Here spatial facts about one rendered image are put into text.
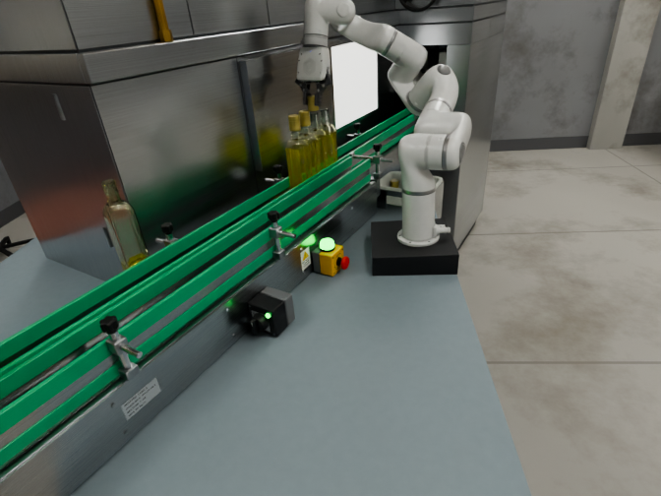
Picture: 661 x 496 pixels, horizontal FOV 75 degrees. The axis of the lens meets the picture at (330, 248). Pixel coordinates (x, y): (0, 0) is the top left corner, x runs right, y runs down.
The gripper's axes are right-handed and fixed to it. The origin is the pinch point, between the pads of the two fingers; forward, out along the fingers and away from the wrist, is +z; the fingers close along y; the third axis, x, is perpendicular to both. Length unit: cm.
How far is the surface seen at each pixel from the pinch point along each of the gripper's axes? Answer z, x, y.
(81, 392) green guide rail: 52, -88, 14
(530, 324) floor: 97, 98, 71
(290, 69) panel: -9.2, 3.5, -11.7
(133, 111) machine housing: 7, -54, -14
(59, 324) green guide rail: 47, -82, -2
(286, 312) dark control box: 52, -43, 24
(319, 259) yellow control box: 45, -20, 18
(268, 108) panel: 3.8, -7.9, -11.7
